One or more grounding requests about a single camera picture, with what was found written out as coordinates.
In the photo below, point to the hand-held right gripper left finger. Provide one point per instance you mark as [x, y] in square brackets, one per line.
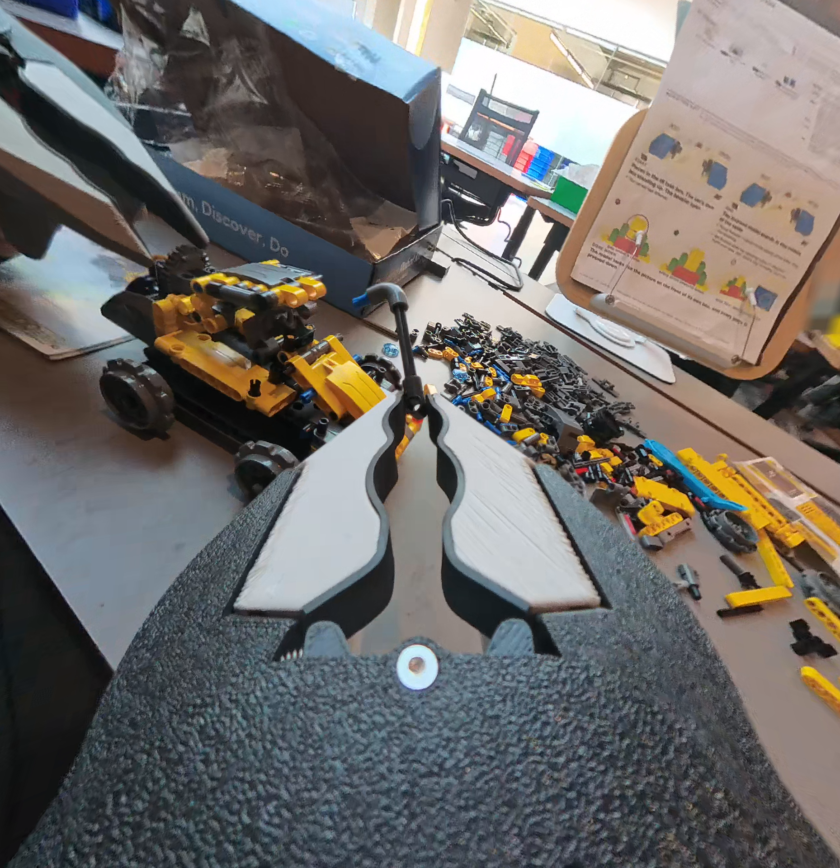
[325, 529]

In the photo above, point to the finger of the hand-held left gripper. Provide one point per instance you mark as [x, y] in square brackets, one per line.
[81, 108]
[40, 176]

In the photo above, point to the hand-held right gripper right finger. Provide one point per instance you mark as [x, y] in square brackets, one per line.
[515, 529]

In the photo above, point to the black axle with grey elbow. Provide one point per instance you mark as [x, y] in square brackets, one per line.
[405, 346]

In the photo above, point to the yellow black brick vehicle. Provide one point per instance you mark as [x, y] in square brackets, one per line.
[210, 339]

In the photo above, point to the grey desk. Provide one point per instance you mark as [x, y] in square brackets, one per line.
[88, 488]

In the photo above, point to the building instruction booklet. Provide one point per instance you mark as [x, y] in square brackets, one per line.
[54, 305]

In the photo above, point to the pile of small brick parts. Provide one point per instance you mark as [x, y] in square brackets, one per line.
[515, 380]

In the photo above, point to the clear plastic bag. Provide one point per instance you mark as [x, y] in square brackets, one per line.
[257, 122]

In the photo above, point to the blue cardboard box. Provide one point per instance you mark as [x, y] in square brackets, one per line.
[257, 230]

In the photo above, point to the black brick wheel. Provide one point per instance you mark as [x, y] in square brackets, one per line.
[732, 530]

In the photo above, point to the instruction sheet on wooden stand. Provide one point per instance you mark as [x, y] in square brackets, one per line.
[579, 230]

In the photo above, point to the green bin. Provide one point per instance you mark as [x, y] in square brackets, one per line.
[572, 190]

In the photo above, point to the background table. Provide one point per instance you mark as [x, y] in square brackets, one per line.
[488, 163]

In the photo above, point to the row of red blue bins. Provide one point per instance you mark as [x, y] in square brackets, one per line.
[535, 154]

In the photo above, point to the printed instruction sheet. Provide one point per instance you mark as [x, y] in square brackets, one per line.
[732, 203]

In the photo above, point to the yellow brick frame assembly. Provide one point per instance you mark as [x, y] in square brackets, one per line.
[786, 508]

